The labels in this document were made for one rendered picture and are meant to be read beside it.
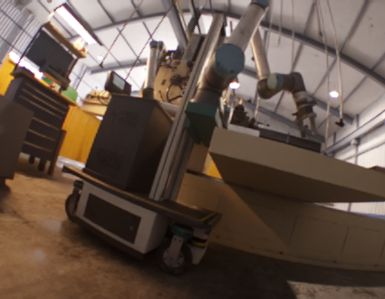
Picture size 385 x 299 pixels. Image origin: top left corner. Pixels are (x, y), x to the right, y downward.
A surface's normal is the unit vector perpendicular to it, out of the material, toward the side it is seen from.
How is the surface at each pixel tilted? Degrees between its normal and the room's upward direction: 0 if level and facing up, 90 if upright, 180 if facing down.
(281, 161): 90
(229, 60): 95
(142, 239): 90
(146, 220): 90
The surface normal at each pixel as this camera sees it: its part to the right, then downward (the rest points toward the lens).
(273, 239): -0.20, -0.25
